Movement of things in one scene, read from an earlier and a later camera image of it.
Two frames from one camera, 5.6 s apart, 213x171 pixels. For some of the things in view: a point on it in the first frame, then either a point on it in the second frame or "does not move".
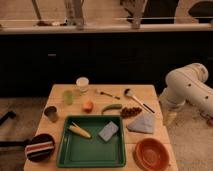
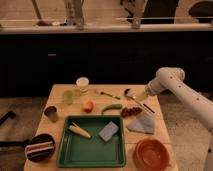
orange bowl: (151, 154) does not move
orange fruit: (88, 107) does not move
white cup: (82, 83) does not move
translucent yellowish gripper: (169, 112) -> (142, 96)
